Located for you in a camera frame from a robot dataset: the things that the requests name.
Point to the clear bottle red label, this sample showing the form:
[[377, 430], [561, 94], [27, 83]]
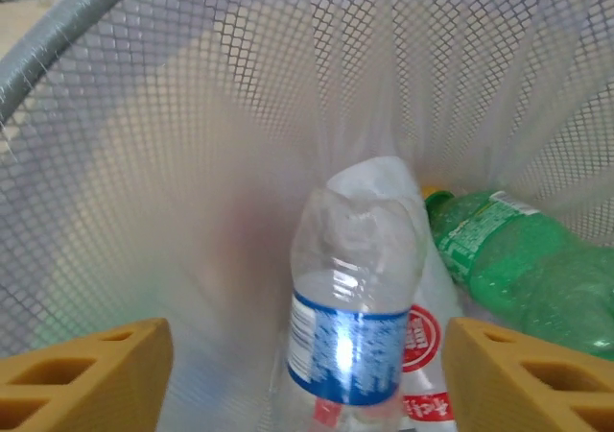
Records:
[[422, 341]]

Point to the grey mesh waste bin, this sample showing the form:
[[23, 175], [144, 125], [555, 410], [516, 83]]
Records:
[[72, 19]]

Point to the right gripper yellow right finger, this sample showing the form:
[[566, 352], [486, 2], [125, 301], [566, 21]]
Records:
[[527, 384]]

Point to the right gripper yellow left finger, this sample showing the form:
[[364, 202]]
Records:
[[96, 379]]

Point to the green plastic soda bottle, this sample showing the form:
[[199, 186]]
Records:
[[527, 259]]

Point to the clear water bottle blue label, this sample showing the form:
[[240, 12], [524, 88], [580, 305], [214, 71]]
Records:
[[345, 345]]

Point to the clear plastic bin liner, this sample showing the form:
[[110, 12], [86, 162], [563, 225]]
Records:
[[192, 187]]

